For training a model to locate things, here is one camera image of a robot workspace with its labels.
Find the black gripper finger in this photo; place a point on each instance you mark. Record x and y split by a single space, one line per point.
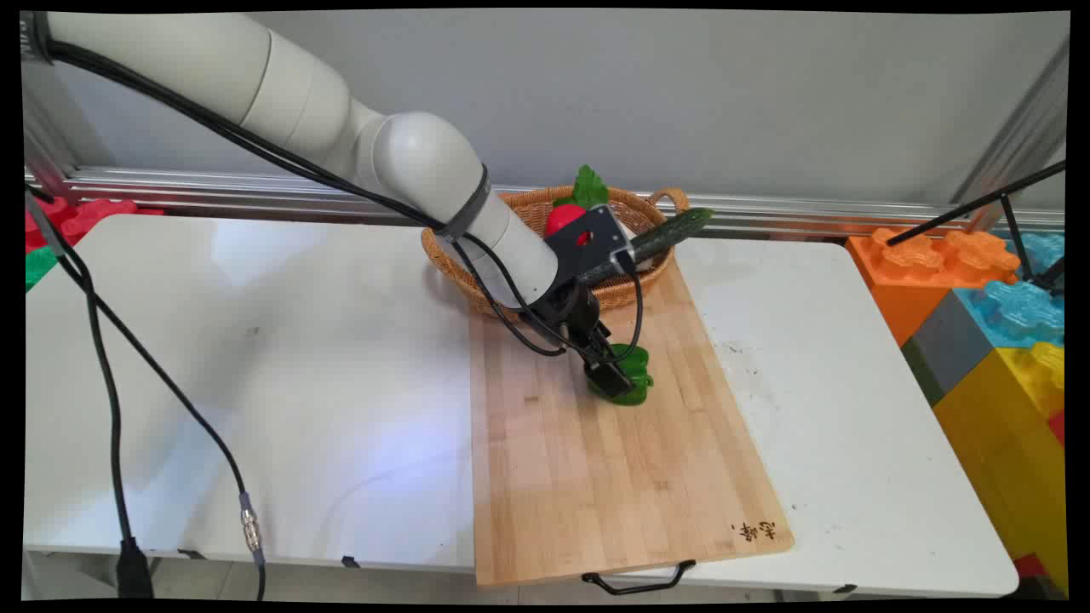
604 339
611 379

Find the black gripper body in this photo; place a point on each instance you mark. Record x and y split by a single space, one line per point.
569 311

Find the green bell pepper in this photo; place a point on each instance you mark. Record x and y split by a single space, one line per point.
636 363

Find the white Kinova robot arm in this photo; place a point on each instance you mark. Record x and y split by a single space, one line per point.
409 162

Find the woven wicker basket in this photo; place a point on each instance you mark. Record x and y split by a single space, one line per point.
634 209

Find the red radish with green leaf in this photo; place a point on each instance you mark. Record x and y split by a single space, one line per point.
590 186

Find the dark green cucumber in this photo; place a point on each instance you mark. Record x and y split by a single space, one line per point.
673 232

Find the orange foam building block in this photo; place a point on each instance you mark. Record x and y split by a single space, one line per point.
928 272

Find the grey foam building block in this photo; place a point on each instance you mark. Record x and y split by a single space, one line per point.
949 345

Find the black tripod stand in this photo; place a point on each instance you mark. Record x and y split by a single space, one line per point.
979 204

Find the blue foam building block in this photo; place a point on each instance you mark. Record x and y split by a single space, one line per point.
1018 311

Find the green foam building block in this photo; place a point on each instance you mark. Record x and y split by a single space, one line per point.
38 266

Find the black wrist camera mount plate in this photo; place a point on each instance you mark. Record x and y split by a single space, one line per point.
600 243

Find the aluminium frame rail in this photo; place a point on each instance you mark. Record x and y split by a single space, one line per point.
766 211

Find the aluminium frame post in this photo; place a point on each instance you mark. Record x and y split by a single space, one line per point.
1018 128

